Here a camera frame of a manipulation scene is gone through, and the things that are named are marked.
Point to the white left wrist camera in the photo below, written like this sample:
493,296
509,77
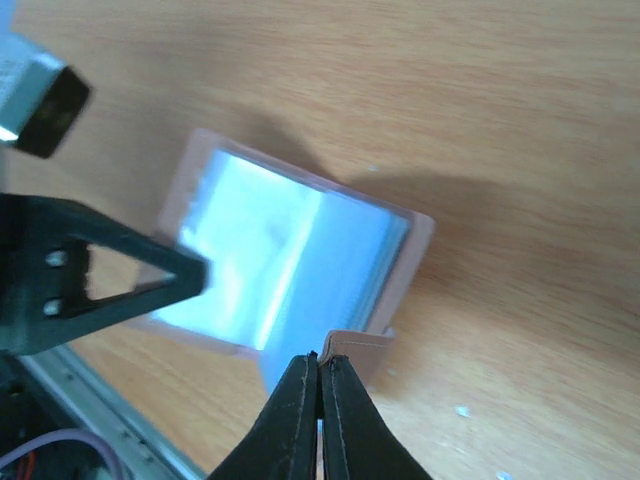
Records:
41,97

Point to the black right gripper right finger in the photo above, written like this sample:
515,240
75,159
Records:
357,444

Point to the aluminium front rail frame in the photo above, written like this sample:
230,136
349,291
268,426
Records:
95,405

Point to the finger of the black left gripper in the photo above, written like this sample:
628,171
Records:
68,271

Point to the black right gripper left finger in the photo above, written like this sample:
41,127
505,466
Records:
282,443

